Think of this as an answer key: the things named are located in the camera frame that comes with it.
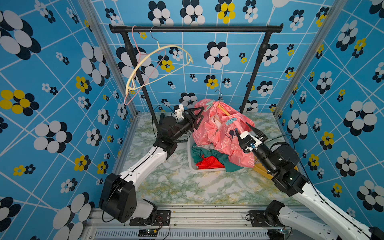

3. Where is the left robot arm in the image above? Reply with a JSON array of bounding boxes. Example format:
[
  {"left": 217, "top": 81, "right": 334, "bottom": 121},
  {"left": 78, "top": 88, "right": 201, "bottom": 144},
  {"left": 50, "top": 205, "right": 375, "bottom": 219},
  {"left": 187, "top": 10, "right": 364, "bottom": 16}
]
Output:
[{"left": 99, "top": 105, "right": 204, "bottom": 226}]

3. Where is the black clothes rack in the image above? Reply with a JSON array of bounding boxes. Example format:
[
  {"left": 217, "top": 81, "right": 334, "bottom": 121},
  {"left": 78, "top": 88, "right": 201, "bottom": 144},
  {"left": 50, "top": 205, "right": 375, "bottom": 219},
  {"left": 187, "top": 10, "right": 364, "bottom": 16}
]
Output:
[{"left": 109, "top": 24, "right": 284, "bottom": 131}]

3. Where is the yellow plastic tub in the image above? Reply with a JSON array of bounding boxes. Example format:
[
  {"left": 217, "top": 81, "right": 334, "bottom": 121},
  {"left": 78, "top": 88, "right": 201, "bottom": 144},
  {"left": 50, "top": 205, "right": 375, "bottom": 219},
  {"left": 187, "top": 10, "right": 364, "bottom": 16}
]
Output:
[{"left": 253, "top": 163, "right": 274, "bottom": 180}]

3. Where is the red white rainbow jacket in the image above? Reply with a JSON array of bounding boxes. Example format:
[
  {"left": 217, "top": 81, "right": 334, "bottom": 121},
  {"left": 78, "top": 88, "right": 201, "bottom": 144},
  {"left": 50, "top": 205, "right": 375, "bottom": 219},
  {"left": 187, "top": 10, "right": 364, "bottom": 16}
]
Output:
[{"left": 196, "top": 155, "right": 225, "bottom": 170}]

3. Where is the green circuit board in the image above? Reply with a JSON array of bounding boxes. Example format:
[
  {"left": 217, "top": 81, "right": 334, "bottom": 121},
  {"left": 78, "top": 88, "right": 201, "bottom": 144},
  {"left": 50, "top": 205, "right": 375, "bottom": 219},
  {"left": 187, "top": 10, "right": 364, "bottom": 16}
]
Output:
[{"left": 138, "top": 229, "right": 158, "bottom": 238}]

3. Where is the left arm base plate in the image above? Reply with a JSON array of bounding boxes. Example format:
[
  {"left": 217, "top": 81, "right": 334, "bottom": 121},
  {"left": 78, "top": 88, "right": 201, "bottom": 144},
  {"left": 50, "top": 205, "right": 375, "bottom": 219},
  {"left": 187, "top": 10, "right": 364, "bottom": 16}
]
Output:
[{"left": 129, "top": 210, "right": 171, "bottom": 227}]

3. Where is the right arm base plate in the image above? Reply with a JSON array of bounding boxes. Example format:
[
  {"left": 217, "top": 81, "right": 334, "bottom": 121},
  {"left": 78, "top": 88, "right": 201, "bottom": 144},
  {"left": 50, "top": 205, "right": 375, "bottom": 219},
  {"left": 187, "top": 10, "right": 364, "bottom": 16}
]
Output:
[{"left": 245, "top": 211, "right": 288, "bottom": 228}]

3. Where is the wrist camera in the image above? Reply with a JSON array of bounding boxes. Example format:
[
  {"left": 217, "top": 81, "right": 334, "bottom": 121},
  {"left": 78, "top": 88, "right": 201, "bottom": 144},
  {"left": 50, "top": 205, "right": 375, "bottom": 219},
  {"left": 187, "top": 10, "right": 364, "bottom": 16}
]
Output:
[
  {"left": 174, "top": 104, "right": 185, "bottom": 120},
  {"left": 237, "top": 131, "right": 263, "bottom": 154}
]

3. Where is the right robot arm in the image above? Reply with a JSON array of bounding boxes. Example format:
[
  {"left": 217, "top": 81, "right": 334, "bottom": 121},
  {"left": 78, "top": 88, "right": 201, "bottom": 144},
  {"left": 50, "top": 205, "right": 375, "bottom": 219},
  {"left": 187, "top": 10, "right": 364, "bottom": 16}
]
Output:
[{"left": 234, "top": 126, "right": 384, "bottom": 240}]

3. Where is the white plastic basket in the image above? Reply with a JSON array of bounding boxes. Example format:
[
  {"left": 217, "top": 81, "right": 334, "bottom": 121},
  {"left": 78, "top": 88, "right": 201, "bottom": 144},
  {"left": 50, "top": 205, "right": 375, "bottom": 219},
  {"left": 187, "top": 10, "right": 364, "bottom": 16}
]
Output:
[{"left": 187, "top": 137, "right": 226, "bottom": 173}]

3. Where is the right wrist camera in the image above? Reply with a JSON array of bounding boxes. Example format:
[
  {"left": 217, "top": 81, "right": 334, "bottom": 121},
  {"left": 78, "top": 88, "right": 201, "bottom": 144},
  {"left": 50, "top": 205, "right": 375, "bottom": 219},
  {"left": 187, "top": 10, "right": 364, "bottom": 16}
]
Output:
[{"left": 237, "top": 131, "right": 263, "bottom": 154}]

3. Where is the green letter jacket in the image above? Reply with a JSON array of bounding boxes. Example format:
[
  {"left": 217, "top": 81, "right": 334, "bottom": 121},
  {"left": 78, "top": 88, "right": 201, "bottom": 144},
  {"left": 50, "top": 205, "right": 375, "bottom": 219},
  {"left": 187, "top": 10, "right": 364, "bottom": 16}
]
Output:
[{"left": 191, "top": 144, "right": 243, "bottom": 172}]

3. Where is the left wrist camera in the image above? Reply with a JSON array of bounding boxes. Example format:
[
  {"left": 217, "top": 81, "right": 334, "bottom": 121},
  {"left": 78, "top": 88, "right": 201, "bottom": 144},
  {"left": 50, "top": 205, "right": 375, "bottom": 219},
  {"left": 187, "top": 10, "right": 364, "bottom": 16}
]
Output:
[{"left": 174, "top": 104, "right": 185, "bottom": 120}]

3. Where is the wooden hanger of pink jacket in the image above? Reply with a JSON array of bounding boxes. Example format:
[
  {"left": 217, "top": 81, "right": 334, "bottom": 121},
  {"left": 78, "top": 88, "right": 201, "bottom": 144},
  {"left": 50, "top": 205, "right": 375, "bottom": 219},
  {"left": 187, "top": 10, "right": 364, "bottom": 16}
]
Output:
[{"left": 214, "top": 89, "right": 230, "bottom": 116}]

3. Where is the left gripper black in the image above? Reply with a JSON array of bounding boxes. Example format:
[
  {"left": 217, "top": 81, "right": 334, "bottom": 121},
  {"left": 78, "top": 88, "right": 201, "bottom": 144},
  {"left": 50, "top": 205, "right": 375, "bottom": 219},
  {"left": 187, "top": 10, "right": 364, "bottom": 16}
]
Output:
[{"left": 171, "top": 106, "right": 203, "bottom": 143}]

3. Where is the pink printed jacket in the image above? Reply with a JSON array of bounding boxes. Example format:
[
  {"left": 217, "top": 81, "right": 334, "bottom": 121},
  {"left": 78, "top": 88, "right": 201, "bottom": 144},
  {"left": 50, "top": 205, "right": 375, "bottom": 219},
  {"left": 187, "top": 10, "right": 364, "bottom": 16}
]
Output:
[{"left": 193, "top": 99, "right": 256, "bottom": 168}]

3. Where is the wooden hanger of green jacket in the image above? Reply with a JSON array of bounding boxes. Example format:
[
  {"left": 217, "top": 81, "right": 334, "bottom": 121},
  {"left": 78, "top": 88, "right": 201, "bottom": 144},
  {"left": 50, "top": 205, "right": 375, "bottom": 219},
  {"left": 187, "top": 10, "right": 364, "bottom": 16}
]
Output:
[{"left": 125, "top": 26, "right": 194, "bottom": 91}]

